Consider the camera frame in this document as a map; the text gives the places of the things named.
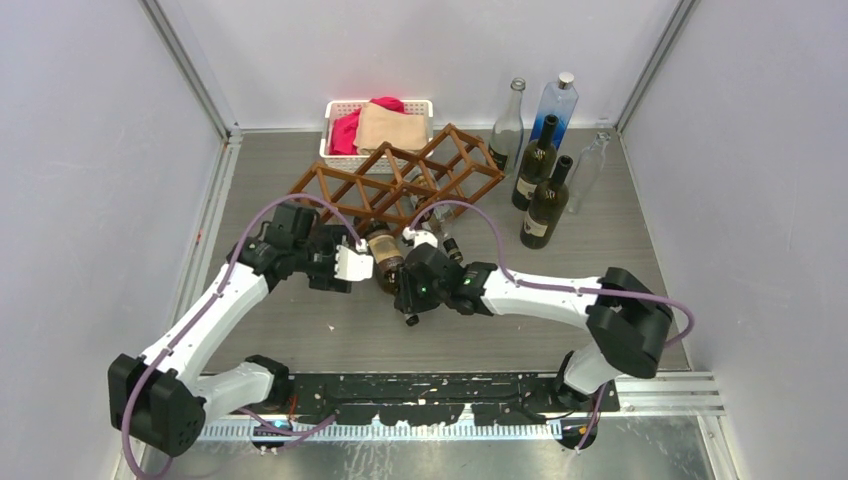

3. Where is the dark green bottle white label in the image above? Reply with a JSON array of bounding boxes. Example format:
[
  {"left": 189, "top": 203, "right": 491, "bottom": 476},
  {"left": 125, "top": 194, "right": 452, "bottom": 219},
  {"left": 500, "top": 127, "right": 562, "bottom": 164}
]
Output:
[{"left": 511, "top": 114, "right": 559, "bottom": 211}]

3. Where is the pink red cloth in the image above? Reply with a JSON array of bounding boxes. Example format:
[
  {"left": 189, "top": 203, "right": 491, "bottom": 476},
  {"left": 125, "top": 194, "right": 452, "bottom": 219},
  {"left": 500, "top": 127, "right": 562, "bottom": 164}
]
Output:
[{"left": 329, "top": 97, "right": 405, "bottom": 156}]

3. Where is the brown wooden wine rack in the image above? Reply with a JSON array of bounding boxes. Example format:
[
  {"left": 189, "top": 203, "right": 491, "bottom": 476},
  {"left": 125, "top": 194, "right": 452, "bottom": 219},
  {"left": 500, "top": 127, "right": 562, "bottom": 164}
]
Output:
[{"left": 291, "top": 124, "right": 505, "bottom": 235}]

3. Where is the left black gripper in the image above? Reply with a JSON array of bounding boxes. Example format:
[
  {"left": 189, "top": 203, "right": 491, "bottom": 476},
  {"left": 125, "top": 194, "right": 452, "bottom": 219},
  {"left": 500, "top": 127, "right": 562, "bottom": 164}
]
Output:
[{"left": 292, "top": 226, "right": 355, "bottom": 290}]

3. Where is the beige cloth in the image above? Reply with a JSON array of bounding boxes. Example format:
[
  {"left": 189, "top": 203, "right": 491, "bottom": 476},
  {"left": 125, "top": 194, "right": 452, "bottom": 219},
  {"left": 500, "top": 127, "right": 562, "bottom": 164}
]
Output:
[{"left": 353, "top": 100, "right": 431, "bottom": 155}]

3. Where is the green bottle silver capsule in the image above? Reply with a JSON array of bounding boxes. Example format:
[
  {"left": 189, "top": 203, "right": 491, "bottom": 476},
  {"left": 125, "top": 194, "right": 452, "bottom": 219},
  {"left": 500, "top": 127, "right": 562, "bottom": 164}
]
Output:
[{"left": 364, "top": 221, "right": 419, "bottom": 327}]

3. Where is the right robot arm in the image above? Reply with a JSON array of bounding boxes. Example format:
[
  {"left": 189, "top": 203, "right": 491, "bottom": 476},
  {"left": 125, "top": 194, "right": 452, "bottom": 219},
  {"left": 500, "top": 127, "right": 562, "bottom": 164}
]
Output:
[{"left": 395, "top": 244, "right": 673, "bottom": 411}]

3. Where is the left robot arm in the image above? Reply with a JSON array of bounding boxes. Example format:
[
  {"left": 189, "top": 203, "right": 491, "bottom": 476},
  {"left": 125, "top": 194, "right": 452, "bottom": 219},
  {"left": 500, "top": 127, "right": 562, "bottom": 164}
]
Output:
[{"left": 107, "top": 193, "right": 373, "bottom": 464}]

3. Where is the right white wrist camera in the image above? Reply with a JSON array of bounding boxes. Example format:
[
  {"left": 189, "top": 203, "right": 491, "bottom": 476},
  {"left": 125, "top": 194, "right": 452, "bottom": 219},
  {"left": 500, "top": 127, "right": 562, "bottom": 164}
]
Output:
[{"left": 401, "top": 226, "right": 439, "bottom": 248}]

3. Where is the small clear bottle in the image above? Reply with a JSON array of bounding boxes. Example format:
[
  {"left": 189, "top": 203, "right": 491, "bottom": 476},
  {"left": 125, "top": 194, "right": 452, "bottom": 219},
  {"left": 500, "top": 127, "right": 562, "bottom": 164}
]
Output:
[{"left": 566, "top": 132, "right": 611, "bottom": 214}]

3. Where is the blue square glass bottle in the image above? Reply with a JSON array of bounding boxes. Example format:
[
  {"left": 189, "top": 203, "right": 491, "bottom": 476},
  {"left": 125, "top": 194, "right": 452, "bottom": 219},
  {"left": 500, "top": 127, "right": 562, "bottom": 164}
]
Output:
[{"left": 529, "top": 72, "right": 579, "bottom": 149}]

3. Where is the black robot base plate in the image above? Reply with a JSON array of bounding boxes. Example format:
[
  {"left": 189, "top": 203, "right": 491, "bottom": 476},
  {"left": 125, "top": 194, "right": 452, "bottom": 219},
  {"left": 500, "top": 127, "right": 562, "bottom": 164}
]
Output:
[{"left": 226, "top": 372, "right": 621, "bottom": 428}]

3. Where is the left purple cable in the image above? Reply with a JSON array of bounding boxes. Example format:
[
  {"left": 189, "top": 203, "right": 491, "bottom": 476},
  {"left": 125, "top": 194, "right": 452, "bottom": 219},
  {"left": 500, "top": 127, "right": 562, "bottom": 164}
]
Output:
[{"left": 119, "top": 193, "right": 370, "bottom": 480}]

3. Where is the white plastic basket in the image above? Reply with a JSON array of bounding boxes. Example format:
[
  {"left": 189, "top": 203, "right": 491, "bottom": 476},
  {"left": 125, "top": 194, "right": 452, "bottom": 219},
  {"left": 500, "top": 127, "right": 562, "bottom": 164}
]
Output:
[{"left": 319, "top": 99, "right": 434, "bottom": 172}]

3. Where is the clear glass wine bottle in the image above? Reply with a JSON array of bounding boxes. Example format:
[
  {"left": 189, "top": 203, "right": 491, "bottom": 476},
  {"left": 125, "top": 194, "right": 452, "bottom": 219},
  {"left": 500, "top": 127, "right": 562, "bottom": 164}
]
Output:
[{"left": 488, "top": 77, "right": 526, "bottom": 176}]

